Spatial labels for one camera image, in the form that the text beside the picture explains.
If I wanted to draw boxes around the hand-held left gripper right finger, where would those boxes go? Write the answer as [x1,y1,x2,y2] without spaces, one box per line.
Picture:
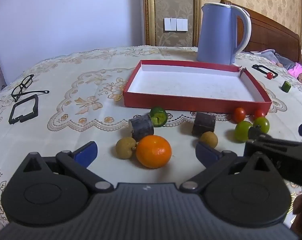
[179,141,284,195]

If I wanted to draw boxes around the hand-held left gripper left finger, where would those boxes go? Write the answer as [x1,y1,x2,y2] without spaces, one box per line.
[13,141,114,195]

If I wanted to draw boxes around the green tomato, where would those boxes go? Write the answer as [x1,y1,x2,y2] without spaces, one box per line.
[234,121,253,143]
[253,117,270,134]

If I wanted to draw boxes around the brown longan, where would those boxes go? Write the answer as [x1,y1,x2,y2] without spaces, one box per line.
[115,137,137,160]
[200,131,219,148]

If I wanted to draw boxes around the orange tangerine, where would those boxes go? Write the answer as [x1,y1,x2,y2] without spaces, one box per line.
[135,135,172,169]

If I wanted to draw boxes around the dark sugarcane piece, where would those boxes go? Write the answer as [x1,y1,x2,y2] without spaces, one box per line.
[192,112,216,137]
[128,115,155,142]

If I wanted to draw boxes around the red cardboard box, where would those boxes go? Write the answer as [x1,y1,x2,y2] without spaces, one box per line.
[123,60,272,116]

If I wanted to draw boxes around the pink cloth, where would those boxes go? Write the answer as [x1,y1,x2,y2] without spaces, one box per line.
[288,62,302,85]

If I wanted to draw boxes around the black eyeglasses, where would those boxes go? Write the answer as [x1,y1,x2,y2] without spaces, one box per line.
[11,74,50,102]

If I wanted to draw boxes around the wooden bed headboard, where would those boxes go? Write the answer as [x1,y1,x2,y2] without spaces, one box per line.
[220,0,302,63]

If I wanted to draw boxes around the blue electric kettle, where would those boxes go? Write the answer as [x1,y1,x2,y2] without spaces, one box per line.
[196,2,252,66]

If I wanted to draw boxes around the black square plastic frame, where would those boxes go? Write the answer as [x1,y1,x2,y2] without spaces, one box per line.
[251,64,279,78]
[9,94,39,125]

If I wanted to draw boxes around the white wall light switch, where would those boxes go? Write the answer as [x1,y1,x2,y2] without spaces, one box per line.
[176,18,188,32]
[164,18,177,32]

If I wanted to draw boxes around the gold ornate wall frame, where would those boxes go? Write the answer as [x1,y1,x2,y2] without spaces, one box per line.
[143,0,202,47]

